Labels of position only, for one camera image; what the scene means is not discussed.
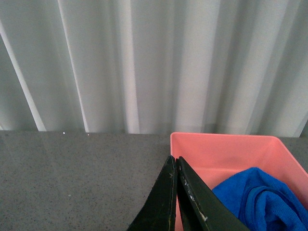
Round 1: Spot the pink plastic tray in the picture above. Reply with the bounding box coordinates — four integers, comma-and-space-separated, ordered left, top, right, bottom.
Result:
171, 132, 308, 231

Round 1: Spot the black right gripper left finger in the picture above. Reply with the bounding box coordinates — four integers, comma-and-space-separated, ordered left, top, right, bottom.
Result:
128, 156, 178, 231

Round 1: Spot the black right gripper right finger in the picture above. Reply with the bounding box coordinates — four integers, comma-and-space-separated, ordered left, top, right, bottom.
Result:
176, 156, 248, 231

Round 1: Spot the blue microfiber cloth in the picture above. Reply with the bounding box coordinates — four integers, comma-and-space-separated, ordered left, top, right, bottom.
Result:
212, 167, 308, 231

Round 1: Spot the white pleated curtain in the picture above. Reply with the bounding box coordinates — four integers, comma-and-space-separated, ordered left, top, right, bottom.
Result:
0, 0, 308, 137

